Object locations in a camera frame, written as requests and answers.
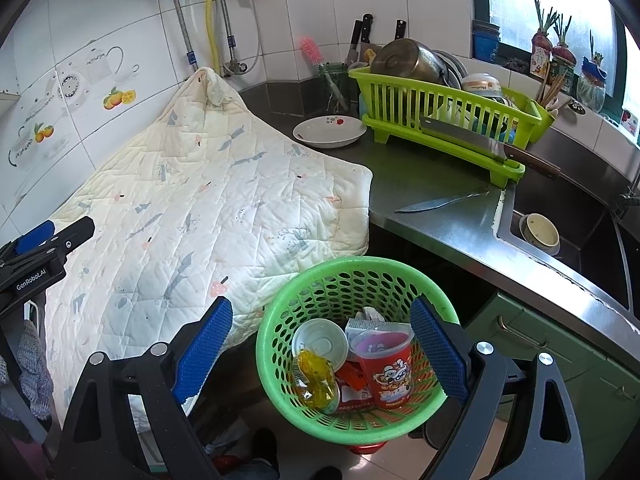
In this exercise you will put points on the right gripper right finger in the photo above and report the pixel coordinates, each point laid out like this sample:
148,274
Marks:
447,362

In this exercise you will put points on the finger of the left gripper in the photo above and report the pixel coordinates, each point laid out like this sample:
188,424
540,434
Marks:
28,241
62,243

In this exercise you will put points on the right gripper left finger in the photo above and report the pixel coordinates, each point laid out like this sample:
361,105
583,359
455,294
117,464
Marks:
196,348

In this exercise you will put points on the red instant noodle cup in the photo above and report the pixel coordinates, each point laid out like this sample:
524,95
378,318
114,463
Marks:
384,354

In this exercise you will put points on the orange snack wrapper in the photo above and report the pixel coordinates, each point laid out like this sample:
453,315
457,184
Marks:
355,394

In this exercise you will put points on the yellow snack packet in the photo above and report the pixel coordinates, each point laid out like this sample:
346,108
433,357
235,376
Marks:
315,383

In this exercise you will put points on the white plastic lid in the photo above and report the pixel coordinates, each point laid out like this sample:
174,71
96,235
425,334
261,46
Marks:
324,338

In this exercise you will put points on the green plastic trash basket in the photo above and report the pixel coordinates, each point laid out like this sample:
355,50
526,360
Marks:
336,290

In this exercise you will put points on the steel kitchen knife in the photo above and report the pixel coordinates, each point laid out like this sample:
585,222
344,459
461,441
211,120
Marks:
437,203

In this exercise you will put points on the gloved left hand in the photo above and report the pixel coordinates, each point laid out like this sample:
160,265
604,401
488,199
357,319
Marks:
35,380

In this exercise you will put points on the red plastic stool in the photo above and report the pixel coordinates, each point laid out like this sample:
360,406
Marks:
366,449

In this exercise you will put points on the cream bowl in sink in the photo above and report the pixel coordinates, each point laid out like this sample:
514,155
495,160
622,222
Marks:
540,232

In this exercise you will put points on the cream quilted cloth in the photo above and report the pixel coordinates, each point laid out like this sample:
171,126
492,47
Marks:
208,201

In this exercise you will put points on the green cabinet door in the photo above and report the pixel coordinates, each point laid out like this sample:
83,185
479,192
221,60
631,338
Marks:
605,396

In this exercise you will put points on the steel sink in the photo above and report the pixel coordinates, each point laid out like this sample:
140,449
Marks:
595,248

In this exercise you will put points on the green dish rack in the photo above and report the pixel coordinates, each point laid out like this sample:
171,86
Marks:
411,109

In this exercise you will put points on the white plate with red dot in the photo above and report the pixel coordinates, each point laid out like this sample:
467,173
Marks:
334,131

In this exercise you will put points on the steel pot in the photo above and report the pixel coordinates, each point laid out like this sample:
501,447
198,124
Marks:
408,58

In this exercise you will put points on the pink bottle brush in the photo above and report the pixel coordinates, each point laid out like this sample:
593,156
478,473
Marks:
331,74

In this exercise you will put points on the cleaver with wooden handle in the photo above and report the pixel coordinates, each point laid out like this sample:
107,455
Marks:
484,145

